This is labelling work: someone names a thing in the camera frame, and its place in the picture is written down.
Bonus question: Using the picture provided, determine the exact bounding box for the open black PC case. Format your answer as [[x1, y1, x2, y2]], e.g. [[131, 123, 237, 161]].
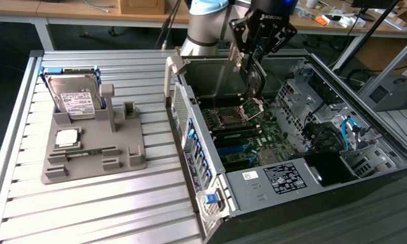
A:
[[163, 49, 407, 244]]

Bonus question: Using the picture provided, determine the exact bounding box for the grey computer tower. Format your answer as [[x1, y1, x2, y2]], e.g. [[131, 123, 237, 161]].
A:
[[357, 75, 407, 112]]

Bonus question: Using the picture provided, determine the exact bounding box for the grey metal disk bay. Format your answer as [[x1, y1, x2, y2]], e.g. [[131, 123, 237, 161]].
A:
[[276, 63, 348, 153]]

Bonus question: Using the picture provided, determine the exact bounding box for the green motherboard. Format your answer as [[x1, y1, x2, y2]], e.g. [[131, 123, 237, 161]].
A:
[[198, 100, 302, 171]]

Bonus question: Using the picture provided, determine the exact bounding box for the blue disk caddy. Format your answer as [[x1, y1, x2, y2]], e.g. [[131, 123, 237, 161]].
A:
[[38, 65, 103, 114]]

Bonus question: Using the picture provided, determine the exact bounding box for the small white box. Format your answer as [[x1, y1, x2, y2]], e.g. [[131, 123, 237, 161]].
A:
[[337, 16, 365, 28]]

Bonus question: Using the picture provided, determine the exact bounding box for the grey metal drive tray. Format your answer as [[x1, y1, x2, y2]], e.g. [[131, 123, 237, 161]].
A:
[[338, 144, 393, 178]]

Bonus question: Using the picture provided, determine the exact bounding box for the light blue wire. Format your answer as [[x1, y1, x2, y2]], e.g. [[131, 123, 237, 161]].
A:
[[340, 115, 362, 150]]

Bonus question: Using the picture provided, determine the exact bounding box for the black drive wire bundle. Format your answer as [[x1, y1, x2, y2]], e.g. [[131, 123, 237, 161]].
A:
[[300, 119, 342, 153]]

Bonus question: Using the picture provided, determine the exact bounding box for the closed cardboard box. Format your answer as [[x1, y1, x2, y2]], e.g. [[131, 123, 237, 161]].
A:
[[117, 0, 165, 15]]

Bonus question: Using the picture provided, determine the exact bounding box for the wooden desk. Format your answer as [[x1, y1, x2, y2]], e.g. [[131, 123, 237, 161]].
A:
[[290, 0, 407, 40], [0, 0, 192, 51]]

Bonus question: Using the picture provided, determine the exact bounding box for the graphics card with metal bracket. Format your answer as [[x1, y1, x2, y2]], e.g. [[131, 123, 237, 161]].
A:
[[212, 42, 268, 102]]

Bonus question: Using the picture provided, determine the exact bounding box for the small orange box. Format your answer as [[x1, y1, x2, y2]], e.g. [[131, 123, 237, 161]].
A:
[[314, 14, 341, 26]]

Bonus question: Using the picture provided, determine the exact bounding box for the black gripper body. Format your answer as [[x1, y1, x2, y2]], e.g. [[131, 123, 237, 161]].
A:
[[245, 0, 298, 26]]

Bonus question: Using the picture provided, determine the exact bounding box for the silver hard disk drive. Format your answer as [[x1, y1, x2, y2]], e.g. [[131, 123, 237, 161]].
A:
[[46, 75, 99, 120]]

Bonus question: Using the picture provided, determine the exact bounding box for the grey power supply unit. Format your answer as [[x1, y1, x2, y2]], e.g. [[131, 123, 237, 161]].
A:
[[225, 159, 321, 211]]

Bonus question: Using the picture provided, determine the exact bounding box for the silver CPU chip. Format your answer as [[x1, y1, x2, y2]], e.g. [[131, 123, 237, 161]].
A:
[[54, 130, 79, 149]]

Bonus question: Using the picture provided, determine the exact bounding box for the green RAM stick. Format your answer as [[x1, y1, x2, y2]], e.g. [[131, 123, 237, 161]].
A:
[[65, 149, 103, 158]]

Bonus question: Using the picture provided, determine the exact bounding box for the grey plastic parts rack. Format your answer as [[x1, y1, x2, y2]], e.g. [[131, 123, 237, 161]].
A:
[[41, 83, 147, 185]]

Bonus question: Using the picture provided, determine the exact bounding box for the aluminium profile frame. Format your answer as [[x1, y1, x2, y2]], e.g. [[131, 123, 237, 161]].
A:
[[376, 42, 407, 84]]

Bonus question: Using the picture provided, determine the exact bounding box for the silver chipset heatsink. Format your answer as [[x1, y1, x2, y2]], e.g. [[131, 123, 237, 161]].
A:
[[257, 149, 281, 165]]

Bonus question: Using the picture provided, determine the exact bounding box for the black monitor with stand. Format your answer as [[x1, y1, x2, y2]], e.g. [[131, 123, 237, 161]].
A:
[[350, 0, 401, 22]]

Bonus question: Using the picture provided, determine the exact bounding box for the thin grey cable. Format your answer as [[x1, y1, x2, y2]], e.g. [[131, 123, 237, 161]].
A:
[[82, 0, 117, 12]]

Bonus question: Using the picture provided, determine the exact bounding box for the CPU socket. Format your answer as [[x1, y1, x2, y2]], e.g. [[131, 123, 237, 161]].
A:
[[214, 106, 254, 128]]

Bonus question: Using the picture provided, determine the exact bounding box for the metal socket cover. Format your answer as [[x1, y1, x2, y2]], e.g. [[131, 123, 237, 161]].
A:
[[238, 98, 266, 121]]

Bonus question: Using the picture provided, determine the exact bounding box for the RAM stick with white label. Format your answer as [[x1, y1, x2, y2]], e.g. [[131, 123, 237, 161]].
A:
[[213, 128, 261, 140]]

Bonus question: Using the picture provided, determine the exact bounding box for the blue expansion slot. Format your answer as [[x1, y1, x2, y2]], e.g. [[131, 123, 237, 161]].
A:
[[217, 144, 250, 155]]

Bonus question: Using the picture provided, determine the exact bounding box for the black slanted pole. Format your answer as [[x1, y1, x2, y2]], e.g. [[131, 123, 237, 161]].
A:
[[332, 0, 404, 76]]

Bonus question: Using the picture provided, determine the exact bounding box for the black thick cable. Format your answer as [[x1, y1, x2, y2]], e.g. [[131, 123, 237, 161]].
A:
[[153, 0, 182, 49]]

